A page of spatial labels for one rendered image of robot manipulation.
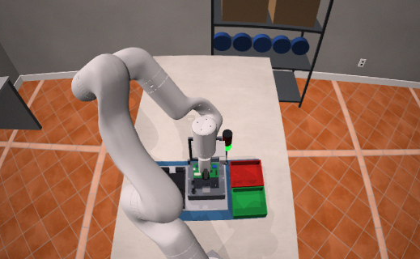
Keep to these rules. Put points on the green open bin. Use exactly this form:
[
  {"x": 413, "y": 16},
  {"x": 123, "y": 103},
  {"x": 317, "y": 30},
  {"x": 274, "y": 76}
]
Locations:
[{"x": 249, "y": 202}]

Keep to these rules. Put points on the green circuit board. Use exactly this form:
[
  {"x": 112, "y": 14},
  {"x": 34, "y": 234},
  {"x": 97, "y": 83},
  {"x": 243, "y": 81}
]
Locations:
[{"x": 213, "y": 171}]

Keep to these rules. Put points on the red bin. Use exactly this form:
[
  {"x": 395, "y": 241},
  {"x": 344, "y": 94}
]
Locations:
[{"x": 246, "y": 173}]

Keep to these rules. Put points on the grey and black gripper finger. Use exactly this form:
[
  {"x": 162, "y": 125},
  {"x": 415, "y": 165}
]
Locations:
[{"x": 205, "y": 174}]

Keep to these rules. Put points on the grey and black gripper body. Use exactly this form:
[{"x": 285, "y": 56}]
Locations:
[{"x": 204, "y": 163}]

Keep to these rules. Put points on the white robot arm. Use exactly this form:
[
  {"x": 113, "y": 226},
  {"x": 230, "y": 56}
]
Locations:
[{"x": 156, "y": 205}]

